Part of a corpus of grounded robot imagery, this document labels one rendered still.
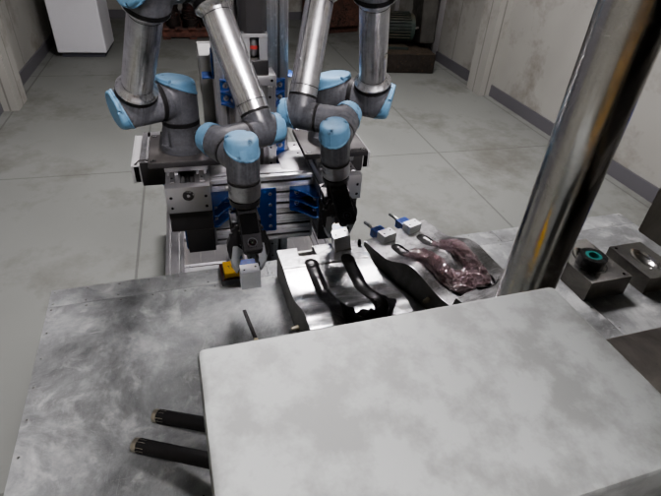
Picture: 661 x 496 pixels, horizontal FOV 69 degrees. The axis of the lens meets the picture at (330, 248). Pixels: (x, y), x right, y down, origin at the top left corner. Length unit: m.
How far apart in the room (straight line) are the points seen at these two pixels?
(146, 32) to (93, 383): 0.83
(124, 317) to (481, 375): 1.15
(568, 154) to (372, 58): 1.06
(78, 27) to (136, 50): 5.48
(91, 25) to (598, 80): 6.52
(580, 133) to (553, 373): 0.23
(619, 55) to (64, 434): 1.13
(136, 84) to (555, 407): 1.30
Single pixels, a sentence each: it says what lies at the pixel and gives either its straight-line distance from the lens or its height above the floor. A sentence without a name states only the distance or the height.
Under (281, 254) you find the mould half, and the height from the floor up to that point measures 0.89.
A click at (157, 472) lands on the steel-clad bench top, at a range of 1.09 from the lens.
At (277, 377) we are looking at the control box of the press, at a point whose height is 1.47.
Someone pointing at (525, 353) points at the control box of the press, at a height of 1.47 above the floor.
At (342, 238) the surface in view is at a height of 0.94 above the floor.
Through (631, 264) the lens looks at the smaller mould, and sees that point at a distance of 1.77.
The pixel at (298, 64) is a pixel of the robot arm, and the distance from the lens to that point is 1.34.
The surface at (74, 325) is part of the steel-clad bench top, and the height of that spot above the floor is 0.80.
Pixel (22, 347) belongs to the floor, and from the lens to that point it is 2.63.
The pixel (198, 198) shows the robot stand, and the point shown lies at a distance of 1.56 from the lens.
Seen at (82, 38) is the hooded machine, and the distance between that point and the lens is 6.87.
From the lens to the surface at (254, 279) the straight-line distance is 1.24.
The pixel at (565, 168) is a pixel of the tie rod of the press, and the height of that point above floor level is 1.53.
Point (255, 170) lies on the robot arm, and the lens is 1.09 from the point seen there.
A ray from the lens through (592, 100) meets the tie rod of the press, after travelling 0.49.
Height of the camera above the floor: 1.73
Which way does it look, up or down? 36 degrees down
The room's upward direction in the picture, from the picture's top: 4 degrees clockwise
